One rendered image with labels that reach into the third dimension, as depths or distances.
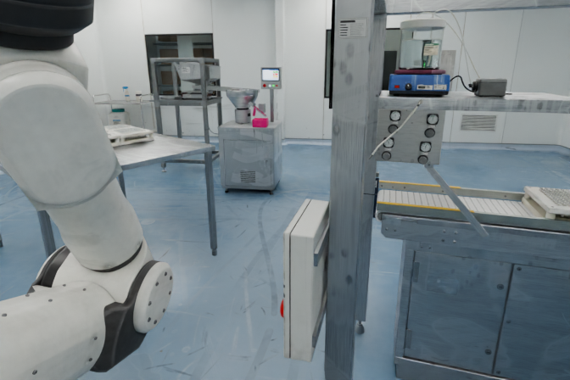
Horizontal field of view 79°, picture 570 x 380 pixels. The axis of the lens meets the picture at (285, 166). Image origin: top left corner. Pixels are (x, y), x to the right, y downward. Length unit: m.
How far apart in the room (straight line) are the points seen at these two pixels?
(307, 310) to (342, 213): 0.19
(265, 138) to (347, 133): 3.12
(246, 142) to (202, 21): 3.57
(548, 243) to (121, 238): 1.39
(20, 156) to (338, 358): 0.74
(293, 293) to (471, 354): 1.26
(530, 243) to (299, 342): 1.03
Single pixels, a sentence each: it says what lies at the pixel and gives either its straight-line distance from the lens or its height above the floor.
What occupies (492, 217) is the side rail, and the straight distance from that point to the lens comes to 1.45.
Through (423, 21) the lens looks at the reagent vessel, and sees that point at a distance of 1.35.
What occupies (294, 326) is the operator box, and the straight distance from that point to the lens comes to 0.70.
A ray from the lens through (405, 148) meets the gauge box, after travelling 1.30.
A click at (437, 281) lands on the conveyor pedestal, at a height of 0.53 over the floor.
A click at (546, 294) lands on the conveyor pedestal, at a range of 1.70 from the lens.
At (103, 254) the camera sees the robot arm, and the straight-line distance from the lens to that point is 0.41.
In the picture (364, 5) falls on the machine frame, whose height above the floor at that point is 1.46.
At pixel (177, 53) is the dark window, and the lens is 7.07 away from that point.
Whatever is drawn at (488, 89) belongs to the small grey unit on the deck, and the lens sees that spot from 1.40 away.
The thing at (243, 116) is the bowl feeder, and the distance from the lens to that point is 4.00.
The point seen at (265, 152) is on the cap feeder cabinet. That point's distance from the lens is 3.78.
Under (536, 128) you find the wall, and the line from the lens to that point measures 7.30.
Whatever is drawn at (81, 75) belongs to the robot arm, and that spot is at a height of 1.36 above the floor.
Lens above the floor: 1.37
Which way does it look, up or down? 16 degrees down
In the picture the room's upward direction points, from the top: straight up
